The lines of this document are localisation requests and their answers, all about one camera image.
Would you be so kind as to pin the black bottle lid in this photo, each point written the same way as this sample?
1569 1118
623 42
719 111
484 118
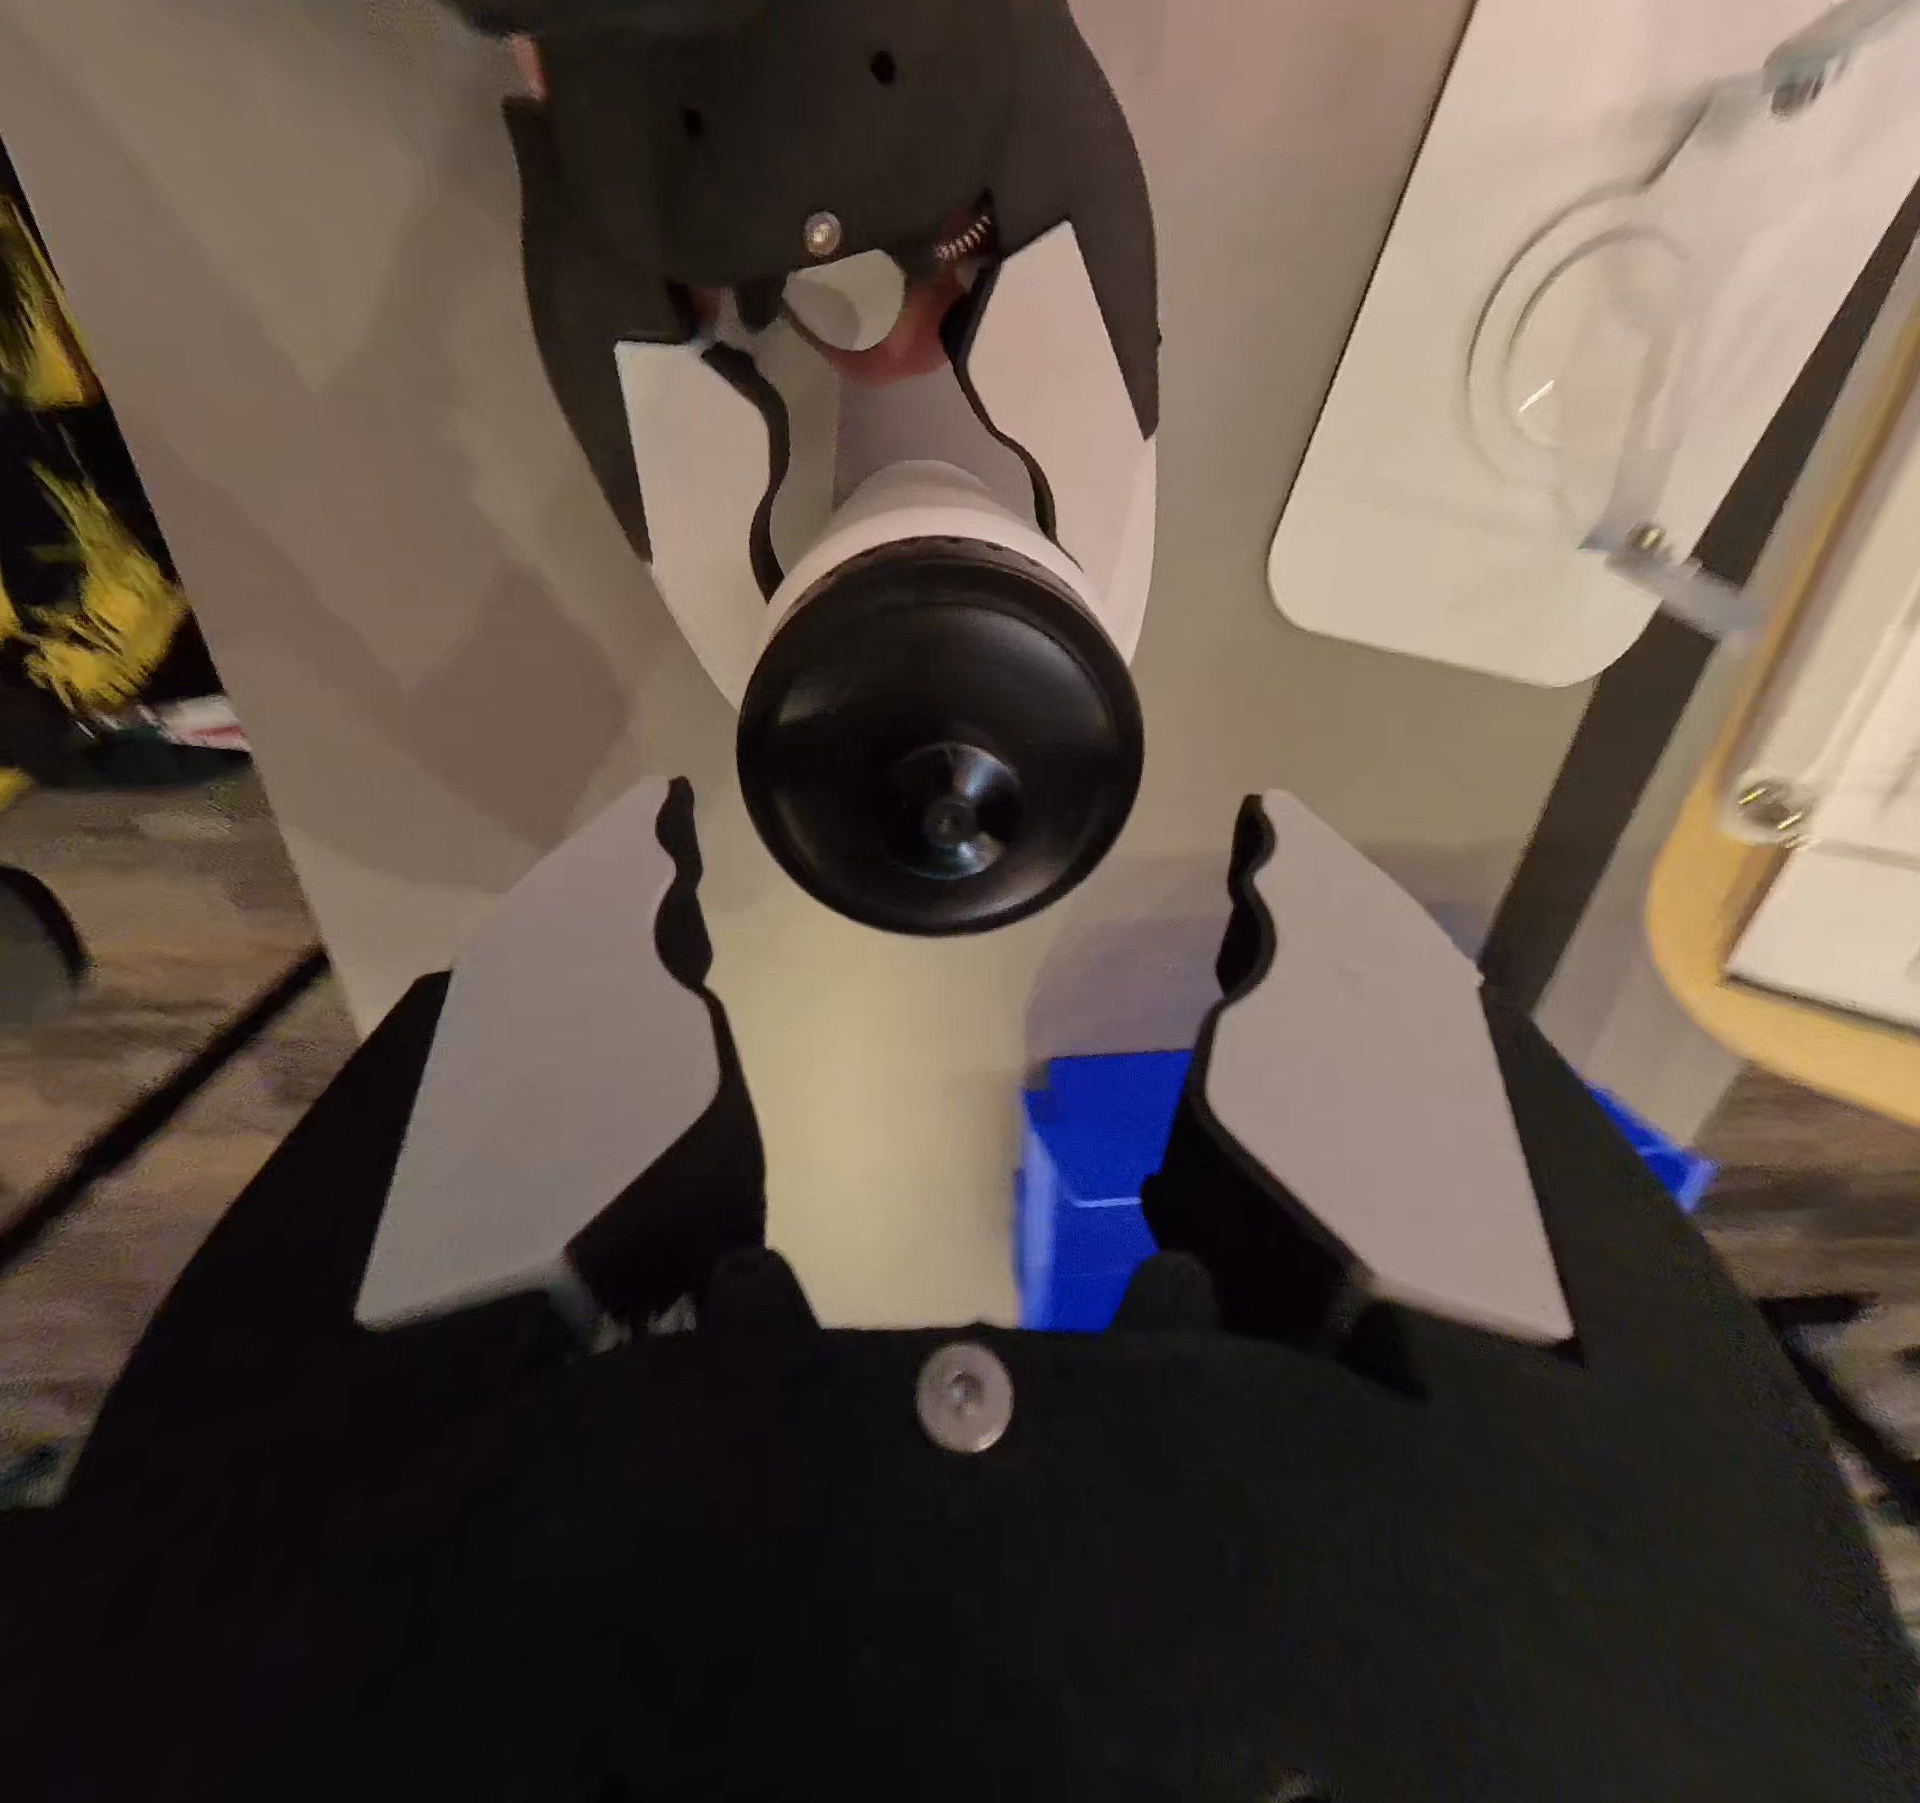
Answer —
929 724

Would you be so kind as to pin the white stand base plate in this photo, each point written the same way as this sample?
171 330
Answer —
1395 558

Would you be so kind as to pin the metal stand bracket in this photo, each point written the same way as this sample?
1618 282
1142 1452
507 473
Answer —
1697 588
1831 41

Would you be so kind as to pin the person's left hand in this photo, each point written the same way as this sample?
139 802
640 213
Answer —
916 352

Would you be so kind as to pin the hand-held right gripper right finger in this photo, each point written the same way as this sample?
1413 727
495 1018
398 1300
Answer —
1381 1115

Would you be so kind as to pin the clear round stand foot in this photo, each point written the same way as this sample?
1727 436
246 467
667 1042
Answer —
1576 347

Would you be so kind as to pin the white plastic bottle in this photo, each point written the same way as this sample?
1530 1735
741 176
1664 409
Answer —
929 505

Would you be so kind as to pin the black tape strip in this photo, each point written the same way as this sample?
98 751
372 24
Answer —
1590 813

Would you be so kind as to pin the white instruction sheet holder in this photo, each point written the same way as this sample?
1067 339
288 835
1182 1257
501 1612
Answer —
1847 918

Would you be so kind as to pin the blue plastic bin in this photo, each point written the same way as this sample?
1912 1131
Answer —
1097 1157

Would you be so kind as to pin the red green striped object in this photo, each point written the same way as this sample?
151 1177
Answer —
196 733

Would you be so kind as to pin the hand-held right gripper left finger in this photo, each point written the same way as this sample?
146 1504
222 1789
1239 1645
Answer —
556 1097

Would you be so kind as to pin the black office chair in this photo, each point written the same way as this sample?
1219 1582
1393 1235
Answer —
31 949

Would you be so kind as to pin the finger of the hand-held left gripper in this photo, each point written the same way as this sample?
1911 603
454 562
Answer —
1082 440
691 483

